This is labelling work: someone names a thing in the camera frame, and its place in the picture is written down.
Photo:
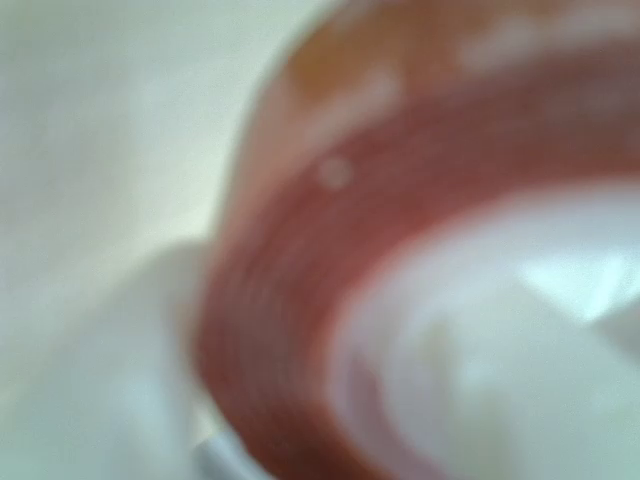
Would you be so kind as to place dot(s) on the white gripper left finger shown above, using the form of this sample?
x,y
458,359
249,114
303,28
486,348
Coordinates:
x,y
100,370

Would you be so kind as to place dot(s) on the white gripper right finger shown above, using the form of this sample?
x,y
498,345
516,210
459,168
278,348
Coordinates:
x,y
585,290

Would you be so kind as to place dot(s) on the small red tape roll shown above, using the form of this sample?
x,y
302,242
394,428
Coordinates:
x,y
280,300

